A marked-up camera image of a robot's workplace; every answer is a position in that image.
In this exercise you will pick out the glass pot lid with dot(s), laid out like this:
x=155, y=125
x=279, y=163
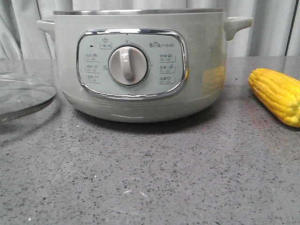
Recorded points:
x=22, y=94

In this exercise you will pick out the pale green electric cooking pot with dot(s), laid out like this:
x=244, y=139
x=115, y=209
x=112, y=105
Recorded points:
x=142, y=66

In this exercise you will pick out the yellow corn cob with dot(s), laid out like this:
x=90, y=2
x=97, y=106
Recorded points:
x=279, y=92

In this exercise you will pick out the white pleated curtain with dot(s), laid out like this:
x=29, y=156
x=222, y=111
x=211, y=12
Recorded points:
x=275, y=31

